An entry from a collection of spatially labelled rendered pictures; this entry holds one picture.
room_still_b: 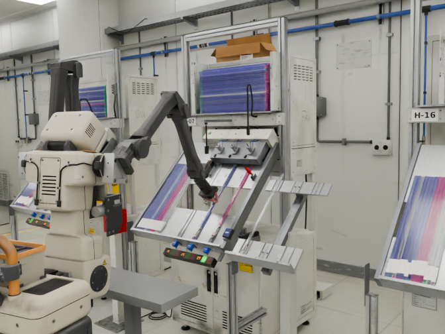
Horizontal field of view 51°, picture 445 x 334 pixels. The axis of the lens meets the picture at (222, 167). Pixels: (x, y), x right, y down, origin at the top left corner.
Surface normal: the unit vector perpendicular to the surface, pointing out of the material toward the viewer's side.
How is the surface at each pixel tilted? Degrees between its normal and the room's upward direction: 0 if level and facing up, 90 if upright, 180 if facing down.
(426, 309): 90
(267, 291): 90
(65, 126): 48
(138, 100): 90
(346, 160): 90
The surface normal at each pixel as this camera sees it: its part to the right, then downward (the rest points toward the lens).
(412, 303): -0.63, 0.09
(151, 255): 0.77, 0.04
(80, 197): 0.90, 0.02
